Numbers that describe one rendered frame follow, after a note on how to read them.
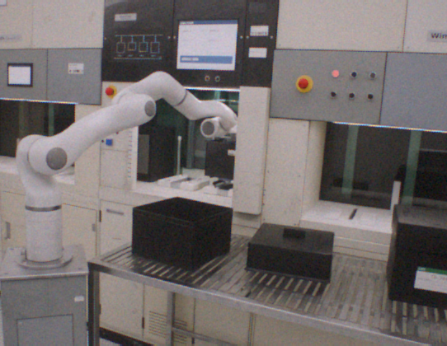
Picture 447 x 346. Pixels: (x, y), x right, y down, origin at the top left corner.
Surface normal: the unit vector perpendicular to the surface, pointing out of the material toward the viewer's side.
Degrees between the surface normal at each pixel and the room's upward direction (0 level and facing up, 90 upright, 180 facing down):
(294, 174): 90
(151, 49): 90
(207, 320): 90
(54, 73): 90
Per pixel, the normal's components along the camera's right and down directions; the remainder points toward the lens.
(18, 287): 0.37, 0.18
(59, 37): -0.39, 0.12
